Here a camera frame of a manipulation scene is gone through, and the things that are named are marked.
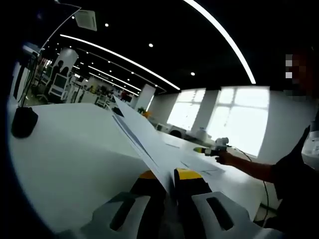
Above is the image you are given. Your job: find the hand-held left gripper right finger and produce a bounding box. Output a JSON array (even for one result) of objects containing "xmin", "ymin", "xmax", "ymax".
[{"xmin": 173, "ymin": 168, "xmax": 280, "ymax": 239}]

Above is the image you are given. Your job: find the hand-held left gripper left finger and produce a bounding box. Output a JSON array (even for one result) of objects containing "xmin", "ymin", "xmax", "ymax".
[{"xmin": 57, "ymin": 170, "xmax": 166, "ymax": 239}]

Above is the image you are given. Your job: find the white paper sheet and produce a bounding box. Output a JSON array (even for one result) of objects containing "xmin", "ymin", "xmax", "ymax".
[{"xmin": 112, "ymin": 95, "xmax": 226, "ymax": 239}]

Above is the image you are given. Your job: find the person's right hand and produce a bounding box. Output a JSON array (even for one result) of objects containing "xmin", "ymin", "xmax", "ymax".
[{"xmin": 214, "ymin": 150, "xmax": 236, "ymax": 166}]

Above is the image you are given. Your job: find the large bright window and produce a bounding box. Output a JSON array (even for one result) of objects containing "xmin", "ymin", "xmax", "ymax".
[{"xmin": 166, "ymin": 86, "xmax": 272, "ymax": 158}]

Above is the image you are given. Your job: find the green potted plant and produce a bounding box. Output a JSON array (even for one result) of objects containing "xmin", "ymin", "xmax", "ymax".
[{"xmin": 138, "ymin": 107, "xmax": 152, "ymax": 118}]

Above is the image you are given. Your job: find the person in dark clothes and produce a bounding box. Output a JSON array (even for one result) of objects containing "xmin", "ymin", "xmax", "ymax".
[{"xmin": 263, "ymin": 124, "xmax": 319, "ymax": 239}]

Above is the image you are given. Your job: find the white chest-worn device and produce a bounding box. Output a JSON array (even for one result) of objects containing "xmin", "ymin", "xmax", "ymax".
[{"xmin": 301, "ymin": 135, "xmax": 319, "ymax": 170}]

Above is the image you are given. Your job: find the curved ceiling light strip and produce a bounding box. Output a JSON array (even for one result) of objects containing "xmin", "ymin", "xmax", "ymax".
[
  {"xmin": 183, "ymin": 0, "xmax": 257, "ymax": 85},
  {"xmin": 59, "ymin": 34, "xmax": 181, "ymax": 91}
]

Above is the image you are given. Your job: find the black stand base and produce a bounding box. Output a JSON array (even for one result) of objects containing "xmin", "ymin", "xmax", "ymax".
[{"xmin": 11, "ymin": 107, "xmax": 39, "ymax": 139}]

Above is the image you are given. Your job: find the white mesh office chair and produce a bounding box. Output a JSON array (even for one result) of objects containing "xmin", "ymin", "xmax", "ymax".
[{"xmin": 48, "ymin": 73, "xmax": 69, "ymax": 99}]

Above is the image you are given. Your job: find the ceiling air conditioner vent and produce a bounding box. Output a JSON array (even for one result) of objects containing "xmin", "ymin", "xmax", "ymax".
[{"xmin": 74, "ymin": 9, "xmax": 98, "ymax": 32}]

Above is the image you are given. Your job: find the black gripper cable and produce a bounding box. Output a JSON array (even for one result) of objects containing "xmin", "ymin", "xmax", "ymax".
[{"xmin": 233, "ymin": 146, "xmax": 272, "ymax": 223}]

